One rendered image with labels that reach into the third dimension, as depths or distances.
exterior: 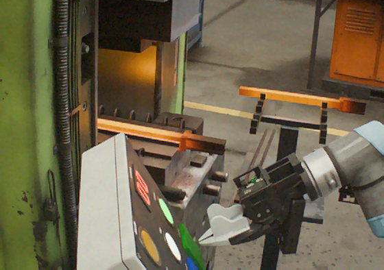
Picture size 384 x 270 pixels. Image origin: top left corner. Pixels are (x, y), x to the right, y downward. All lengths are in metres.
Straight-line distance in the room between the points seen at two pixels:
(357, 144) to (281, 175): 0.14
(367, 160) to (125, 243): 0.44
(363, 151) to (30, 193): 0.60
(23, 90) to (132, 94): 0.71
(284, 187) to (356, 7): 3.92
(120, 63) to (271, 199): 0.85
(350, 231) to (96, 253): 2.40
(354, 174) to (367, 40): 3.93
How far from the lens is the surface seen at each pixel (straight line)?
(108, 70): 1.68
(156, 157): 1.36
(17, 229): 1.16
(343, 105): 1.95
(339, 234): 2.97
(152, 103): 1.66
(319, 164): 0.94
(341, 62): 4.92
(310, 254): 2.79
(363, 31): 4.84
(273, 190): 0.94
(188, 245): 0.95
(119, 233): 0.71
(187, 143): 1.40
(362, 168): 0.95
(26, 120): 1.02
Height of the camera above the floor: 1.59
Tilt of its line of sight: 24 degrees down
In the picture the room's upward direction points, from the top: 4 degrees clockwise
